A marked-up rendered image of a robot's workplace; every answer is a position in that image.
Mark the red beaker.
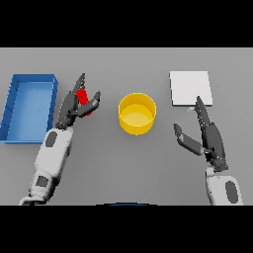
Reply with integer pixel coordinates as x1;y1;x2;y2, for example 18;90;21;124
75;87;93;118

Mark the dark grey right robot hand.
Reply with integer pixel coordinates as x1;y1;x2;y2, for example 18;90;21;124
173;95;229;173

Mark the pale square measuring scale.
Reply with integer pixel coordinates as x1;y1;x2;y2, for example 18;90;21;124
169;70;213;112

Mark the blue tray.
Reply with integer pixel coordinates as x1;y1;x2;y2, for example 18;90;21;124
0;73;59;145

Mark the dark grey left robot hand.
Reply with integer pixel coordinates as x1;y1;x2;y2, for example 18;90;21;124
54;72;102;130

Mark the yellow bowl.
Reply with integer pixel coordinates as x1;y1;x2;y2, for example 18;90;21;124
118;92;157;136

